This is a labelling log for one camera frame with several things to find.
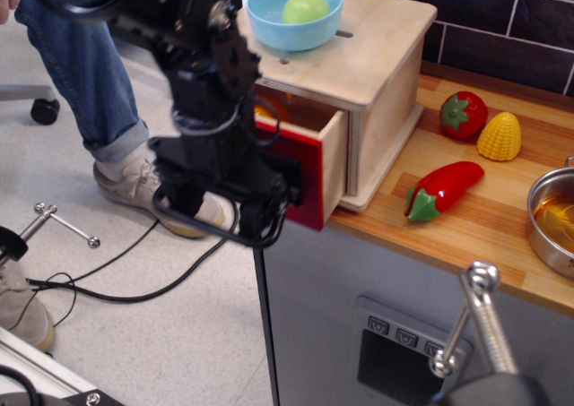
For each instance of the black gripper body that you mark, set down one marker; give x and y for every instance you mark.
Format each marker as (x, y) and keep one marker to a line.
(227, 159)

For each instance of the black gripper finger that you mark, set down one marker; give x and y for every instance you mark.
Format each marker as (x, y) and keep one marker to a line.
(261, 219)
(184, 198)

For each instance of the red front wooden drawer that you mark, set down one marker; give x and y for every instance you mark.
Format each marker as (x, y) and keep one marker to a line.
(317, 139)

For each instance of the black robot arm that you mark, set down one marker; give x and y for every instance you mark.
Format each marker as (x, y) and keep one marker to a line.
(196, 44)

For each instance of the orange toy in drawer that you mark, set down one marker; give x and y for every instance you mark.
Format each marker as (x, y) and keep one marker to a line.
(273, 108)

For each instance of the wooden box housing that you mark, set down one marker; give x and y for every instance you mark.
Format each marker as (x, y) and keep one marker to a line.
(370, 69)

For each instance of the beige sneaker near table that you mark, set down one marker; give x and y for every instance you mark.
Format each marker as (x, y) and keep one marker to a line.
(135, 186)

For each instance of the grey toy kitchen cabinet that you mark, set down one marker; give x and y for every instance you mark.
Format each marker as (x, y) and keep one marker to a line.
(351, 321)

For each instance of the light blue bowl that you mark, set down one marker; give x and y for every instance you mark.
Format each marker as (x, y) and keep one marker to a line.
(294, 25)

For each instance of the person leg in jeans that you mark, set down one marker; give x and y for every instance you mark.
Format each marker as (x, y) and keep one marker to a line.
(86, 68)

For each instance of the green toy ball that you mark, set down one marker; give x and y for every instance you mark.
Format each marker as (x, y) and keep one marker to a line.
(304, 11)

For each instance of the office chair caster base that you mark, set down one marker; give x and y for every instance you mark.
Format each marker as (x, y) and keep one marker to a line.
(45, 106)

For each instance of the red toy chili pepper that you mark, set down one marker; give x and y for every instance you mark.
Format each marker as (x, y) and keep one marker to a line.
(436, 193)

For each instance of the left metal clamp screw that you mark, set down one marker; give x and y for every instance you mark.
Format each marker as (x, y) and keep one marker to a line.
(14, 245)

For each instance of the metal clamp screw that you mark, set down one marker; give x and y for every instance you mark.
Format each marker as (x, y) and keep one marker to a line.
(478, 282)
(14, 245)

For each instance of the beige sneaker lower left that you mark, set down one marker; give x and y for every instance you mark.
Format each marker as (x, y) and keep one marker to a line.
(22, 313)

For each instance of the right metal clamp screw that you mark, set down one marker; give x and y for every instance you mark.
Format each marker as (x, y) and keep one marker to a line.
(478, 282)

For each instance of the red toy strawberry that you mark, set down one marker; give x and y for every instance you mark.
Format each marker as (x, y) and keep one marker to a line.
(463, 114)

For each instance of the yellow toy corn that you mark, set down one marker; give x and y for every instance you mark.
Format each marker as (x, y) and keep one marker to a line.
(501, 139)

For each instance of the stainless steel pot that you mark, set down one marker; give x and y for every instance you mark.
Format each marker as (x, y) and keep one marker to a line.
(550, 219)

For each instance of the aluminium frame rail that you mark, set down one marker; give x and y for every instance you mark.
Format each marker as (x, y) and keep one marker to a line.
(53, 383)

